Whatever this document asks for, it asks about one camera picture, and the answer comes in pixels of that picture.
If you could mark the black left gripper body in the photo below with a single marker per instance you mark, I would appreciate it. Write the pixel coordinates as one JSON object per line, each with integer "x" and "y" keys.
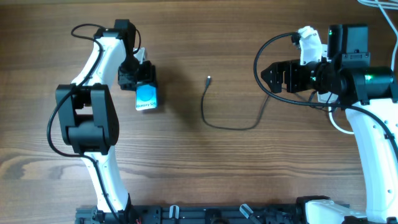
{"x": 134, "y": 73}

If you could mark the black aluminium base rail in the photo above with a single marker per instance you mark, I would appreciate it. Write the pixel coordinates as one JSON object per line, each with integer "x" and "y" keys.
{"x": 174, "y": 214}

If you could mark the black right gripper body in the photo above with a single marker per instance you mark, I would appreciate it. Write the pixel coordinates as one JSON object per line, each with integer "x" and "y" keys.
{"x": 301, "y": 78}

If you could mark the white power strip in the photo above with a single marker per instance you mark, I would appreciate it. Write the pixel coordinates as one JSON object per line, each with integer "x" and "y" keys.
{"x": 327, "y": 97}

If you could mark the light blue Galaxy smartphone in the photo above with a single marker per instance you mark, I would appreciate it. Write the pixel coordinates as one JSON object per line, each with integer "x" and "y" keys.
{"x": 146, "y": 97}

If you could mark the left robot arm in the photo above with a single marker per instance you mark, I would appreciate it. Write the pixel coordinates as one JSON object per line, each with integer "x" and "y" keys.
{"x": 85, "y": 124}

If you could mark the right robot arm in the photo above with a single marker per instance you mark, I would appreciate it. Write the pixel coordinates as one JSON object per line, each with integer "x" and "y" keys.
{"x": 367, "y": 94}

